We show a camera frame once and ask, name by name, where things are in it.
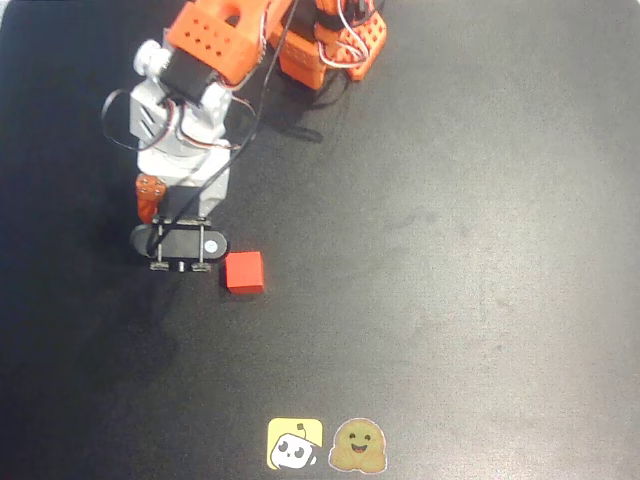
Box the red cube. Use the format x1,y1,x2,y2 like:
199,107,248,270
220,250,266,295

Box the black oval webcam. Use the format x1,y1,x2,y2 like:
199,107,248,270
129,223,230,262

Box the black table mat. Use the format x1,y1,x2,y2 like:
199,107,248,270
0,0,640,480

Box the yellow robot sticker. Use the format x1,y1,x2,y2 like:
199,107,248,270
266,417,325,472

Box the hugging face emoji sticker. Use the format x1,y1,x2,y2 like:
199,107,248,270
326,417,389,473

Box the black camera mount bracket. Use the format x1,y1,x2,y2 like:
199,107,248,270
149,214,213,274

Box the white and red servo wires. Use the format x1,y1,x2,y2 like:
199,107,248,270
312,0,387,69

